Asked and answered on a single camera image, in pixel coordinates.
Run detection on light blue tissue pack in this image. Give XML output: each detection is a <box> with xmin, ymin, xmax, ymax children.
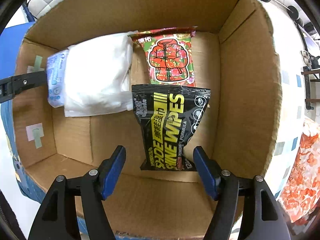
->
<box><xmin>46</xmin><ymin>49</ymin><xmax>69</xmax><ymax>108</ymax></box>

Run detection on black shoe shine wipes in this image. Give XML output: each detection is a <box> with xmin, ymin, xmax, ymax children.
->
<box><xmin>132</xmin><ymin>84</ymin><xmax>211</xmax><ymax>171</ymax></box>

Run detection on white soft package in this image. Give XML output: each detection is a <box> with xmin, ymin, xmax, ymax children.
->
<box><xmin>64</xmin><ymin>33</ymin><xmax>133</xmax><ymax>117</ymax></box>

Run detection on blue striped blanket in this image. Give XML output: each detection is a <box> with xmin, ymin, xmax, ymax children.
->
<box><xmin>1</xmin><ymin>100</ymin><xmax>92</xmax><ymax>204</ymax></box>

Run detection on orange floral cloth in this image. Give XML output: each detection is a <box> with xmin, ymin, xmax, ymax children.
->
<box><xmin>279</xmin><ymin>118</ymin><xmax>319</xmax><ymax>223</ymax></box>

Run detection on dark wooden stool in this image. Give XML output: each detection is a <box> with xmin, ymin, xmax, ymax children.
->
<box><xmin>301</xmin><ymin>65</ymin><xmax>320</xmax><ymax>111</ymax></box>

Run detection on red floral snack pack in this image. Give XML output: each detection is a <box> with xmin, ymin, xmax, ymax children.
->
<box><xmin>129</xmin><ymin>27</ymin><xmax>196</xmax><ymax>87</ymax></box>

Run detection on cardboard box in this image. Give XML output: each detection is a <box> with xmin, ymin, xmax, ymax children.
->
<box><xmin>12</xmin><ymin>0</ymin><xmax>281</xmax><ymax>239</ymax></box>

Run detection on barbell on floor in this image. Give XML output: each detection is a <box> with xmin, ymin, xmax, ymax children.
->
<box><xmin>261</xmin><ymin>0</ymin><xmax>300</xmax><ymax>21</ymax></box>

